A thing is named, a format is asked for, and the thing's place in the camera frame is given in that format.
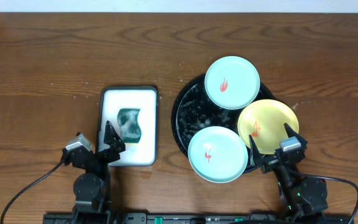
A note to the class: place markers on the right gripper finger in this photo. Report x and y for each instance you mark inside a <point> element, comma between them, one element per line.
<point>291,133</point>
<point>255,154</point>

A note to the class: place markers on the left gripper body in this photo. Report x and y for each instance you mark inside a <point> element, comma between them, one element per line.
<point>97,156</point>

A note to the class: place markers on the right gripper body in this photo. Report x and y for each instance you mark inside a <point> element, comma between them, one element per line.
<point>270,163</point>

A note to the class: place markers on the green sponge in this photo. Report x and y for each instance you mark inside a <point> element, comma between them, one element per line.
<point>127,119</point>

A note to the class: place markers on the yellow plate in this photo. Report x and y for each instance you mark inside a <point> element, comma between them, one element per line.
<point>264,120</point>

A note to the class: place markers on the light green plate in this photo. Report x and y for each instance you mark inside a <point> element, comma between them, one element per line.
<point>232,82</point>
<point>218,154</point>

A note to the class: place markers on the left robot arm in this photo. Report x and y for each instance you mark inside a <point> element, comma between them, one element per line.
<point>93,188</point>

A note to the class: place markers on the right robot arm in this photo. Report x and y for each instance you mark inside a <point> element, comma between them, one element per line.
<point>304,198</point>

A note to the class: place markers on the black tray with foam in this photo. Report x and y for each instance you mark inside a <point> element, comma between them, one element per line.
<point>114,98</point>

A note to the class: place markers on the round black tray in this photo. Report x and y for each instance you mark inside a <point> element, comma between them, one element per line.
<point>194,111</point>

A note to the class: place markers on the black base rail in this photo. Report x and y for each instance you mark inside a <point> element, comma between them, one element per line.
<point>179,219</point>

